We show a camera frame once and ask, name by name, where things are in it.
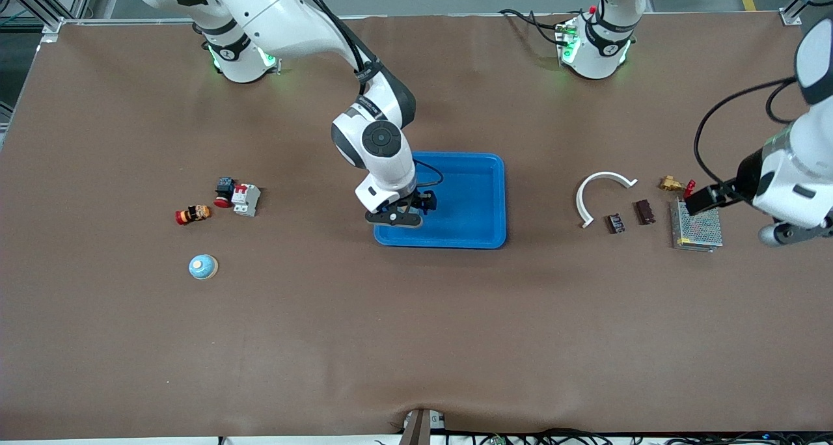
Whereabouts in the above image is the blue bell cream button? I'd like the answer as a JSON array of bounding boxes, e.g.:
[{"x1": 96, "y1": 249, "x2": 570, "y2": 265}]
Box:
[{"x1": 189, "y1": 254, "x2": 219, "y2": 281}]

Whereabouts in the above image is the white red circuit breaker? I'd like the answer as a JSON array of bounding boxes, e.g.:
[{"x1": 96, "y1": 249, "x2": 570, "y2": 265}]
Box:
[{"x1": 232, "y1": 183, "x2": 262, "y2": 217}]

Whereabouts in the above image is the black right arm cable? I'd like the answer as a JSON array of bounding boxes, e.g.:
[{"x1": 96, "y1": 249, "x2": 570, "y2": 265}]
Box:
[{"x1": 286, "y1": 0, "x2": 445, "y2": 189}]

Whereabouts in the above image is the brass valve red handle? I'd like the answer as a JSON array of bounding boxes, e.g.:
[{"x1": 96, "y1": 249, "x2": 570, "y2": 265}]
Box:
[{"x1": 657, "y1": 176, "x2": 696, "y2": 199}]

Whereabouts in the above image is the metal table edge bracket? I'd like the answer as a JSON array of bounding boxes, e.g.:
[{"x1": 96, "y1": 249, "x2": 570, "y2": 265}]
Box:
[{"x1": 399, "y1": 407, "x2": 447, "y2": 445}]

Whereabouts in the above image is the aluminium frame with corner bracket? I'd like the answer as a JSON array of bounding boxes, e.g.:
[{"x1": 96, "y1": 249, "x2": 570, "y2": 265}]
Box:
[
  {"x1": 780, "y1": 0, "x2": 833, "y2": 27},
  {"x1": 0, "y1": 0, "x2": 98, "y2": 44}
]

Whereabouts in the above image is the blue plastic tray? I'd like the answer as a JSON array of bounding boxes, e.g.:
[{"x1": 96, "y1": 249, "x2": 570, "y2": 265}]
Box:
[{"x1": 373, "y1": 150, "x2": 507, "y2": 249}]

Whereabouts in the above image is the red orange push button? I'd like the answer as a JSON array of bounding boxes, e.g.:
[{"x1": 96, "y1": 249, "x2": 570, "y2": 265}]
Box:
[{"x1": 174, "y1": 204, "x2": 213, "y2": 226}]

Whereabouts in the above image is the red emergency stop switch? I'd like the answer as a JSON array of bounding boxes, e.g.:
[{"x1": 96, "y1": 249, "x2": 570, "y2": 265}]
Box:
[{"x1": 213, "y1": 176, "x2": 236, "y2": 209}]

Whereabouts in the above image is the black base cable bundle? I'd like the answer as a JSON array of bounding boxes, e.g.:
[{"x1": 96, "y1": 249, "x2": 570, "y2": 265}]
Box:
[{"x1": 498, "y1": 8, "x2": 568, "y2": 46}]

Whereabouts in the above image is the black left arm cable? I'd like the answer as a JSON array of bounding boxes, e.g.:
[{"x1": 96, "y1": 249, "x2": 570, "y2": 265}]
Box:
[{"x1": 694, "y1": 77, "x2": 799, "y2": 187}]

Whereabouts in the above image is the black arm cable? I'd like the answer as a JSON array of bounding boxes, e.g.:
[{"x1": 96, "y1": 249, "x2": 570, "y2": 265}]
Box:
[
  {"x1": 286, "y1": 0, "x2": 445, "y2": 189},
  {"x1": 694, "y1": 77, "x2": 799, "y2": 187}
]

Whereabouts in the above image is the white curved plastic clamp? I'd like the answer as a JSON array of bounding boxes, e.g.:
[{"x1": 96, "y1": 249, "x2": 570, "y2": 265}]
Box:
[{"x1": 575, "y1": 171, "x2": 638, "y2": 229}]

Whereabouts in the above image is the metal mesh power supply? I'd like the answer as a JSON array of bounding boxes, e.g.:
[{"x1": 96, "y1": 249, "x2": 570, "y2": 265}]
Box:
[{"x1": 670, "y1": 198, "x2": 724, "y2": 254}]

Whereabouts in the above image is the black floor cable bundle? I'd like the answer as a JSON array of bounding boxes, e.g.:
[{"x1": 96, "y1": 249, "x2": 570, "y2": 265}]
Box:
[{"x1": 449, "y1": 427, "x2": 833, "y2": 445}]

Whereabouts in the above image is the brown table mat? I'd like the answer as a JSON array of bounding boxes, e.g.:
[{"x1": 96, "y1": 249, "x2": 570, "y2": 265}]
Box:
[{"x1": 0, "y1": 12, "x2": 833, "y2": 440}]

